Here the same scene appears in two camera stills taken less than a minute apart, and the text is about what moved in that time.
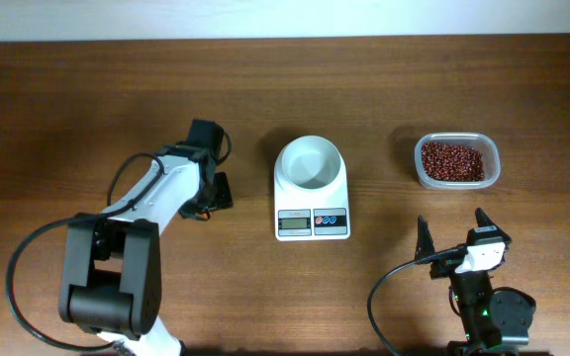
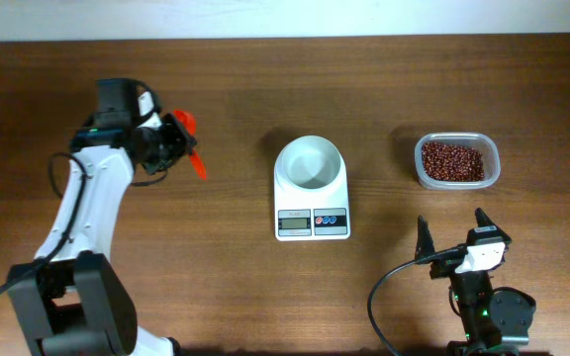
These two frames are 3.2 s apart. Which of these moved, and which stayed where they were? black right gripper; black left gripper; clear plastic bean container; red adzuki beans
Moved: black left gripper
Stayed: black right gripper; clear plastic bean container; red adzuki beans
